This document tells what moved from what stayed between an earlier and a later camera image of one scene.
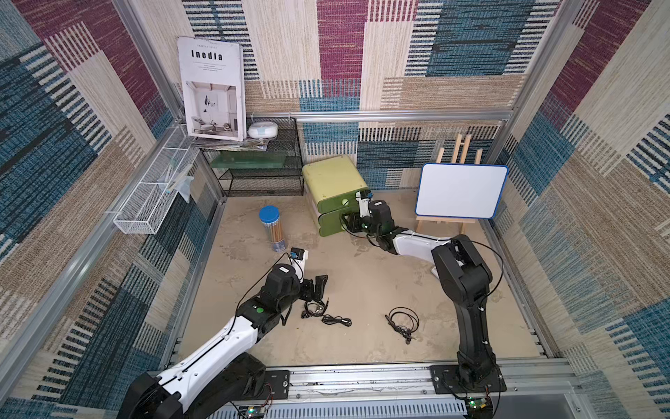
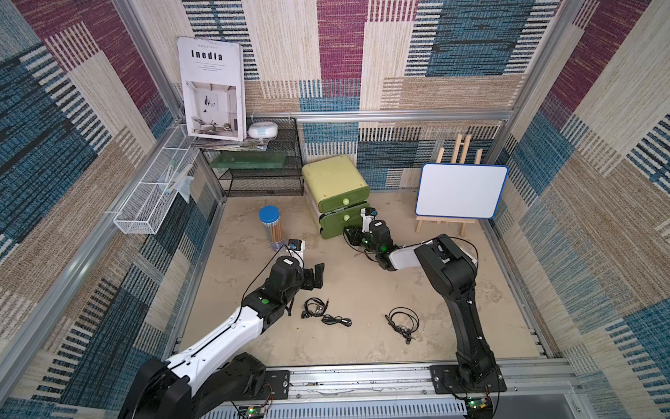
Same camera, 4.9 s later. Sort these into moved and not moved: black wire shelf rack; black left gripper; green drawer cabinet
Moved: black left gripper
Not moved: black wire shelf rack; green drawer cabinet
